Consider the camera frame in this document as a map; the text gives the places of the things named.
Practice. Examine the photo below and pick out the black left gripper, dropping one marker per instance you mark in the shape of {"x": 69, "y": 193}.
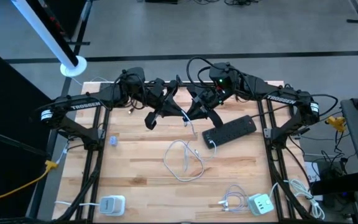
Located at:
{"x": 158, "y": 88}

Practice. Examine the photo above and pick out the pale green cube power strip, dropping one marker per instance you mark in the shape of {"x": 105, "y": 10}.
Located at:
{"x": 260, "y": 204}

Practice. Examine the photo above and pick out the black power strip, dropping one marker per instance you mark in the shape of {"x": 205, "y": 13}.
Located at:
{"x": 228, "y": 132}

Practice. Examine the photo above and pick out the white paper sheet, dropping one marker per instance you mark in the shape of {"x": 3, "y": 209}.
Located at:
{"x": 312, "y": 174}

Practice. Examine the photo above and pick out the small translucent adapter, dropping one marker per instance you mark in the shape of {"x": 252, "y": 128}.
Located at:
{"x": 113, "y": 140}

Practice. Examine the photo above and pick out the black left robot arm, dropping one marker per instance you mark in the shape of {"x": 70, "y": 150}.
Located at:
{"x": 85, "y": 105}

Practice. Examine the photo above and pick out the white tower power strip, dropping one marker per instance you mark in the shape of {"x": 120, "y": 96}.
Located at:
{"x": 112, "y": 205}

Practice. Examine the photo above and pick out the white pole with round base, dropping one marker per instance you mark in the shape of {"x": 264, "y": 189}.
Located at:
{"x": 51, "y": 43}

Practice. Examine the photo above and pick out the yellow power plug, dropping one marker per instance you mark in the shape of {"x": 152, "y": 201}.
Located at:
{"x": 336, "y": 123}

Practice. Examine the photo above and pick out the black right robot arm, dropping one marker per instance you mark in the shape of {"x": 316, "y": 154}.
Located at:
{"x": 280, "y": 99}

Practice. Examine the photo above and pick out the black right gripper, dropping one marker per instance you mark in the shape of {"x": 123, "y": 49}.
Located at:
{"x": 213, "y": 96}

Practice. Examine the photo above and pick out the black partition panel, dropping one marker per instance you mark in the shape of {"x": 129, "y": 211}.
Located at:
{"x": 5, "y": 124}
{"x": 61, "y": 18}

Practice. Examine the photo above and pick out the small metal clamp bracket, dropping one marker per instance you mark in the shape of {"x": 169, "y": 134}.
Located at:
{"x": 179, "y": 78}

